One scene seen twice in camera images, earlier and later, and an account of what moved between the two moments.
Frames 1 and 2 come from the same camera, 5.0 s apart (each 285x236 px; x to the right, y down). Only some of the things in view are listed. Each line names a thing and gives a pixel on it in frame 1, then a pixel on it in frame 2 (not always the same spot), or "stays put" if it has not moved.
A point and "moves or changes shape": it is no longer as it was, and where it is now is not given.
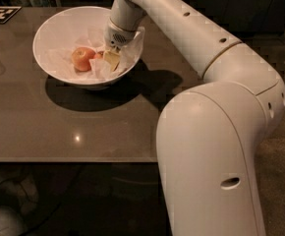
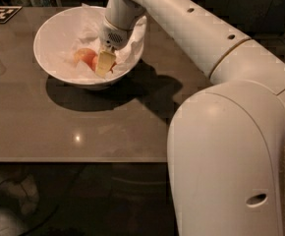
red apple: x=99 y=54 moves or changes shape
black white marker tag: x=0 y=14 stays put
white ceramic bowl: x=59 y=33 stays put
